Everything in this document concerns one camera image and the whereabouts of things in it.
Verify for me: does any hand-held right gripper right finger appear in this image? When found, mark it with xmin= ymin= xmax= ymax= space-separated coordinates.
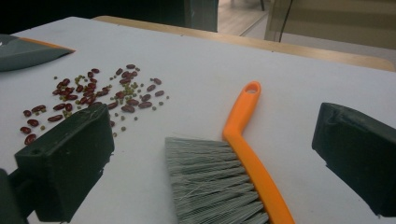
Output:
xmin=311 ymin=102 xmax=396 ymax=218

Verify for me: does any dark cabinet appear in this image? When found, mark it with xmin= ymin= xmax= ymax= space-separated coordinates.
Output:
xmin=182 ymin=0 xmax=219 ymax=33

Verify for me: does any orange brush with grey bristles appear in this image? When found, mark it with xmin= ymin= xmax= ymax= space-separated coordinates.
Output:
xmin=164 ymin=80 xmax=296 ymax=224

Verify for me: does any wooden table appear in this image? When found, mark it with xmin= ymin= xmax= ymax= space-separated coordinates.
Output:
xmin=92 ymin=15 xmax=396 ymax=73

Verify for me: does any white board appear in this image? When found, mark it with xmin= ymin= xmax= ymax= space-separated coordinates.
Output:
xmin=0 ymin=16 xmax=396 ymax=224

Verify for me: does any grey dustpan with orange edge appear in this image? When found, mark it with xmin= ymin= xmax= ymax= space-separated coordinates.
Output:
xmin=0 ymin=33 xmax=77 ymax=73

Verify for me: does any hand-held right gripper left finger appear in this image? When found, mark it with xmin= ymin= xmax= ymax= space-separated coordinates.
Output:
xmin=13 ymin=103 xmax=116 ymax=223

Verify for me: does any pile of red kidney beans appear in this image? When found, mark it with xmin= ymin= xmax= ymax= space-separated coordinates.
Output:
xmin=20 ymin=63 xmax=166 ymax=147

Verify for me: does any black floor cable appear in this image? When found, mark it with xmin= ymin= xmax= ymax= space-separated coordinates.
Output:
xmin=277 ymin=0 xmax=294 ymax=43

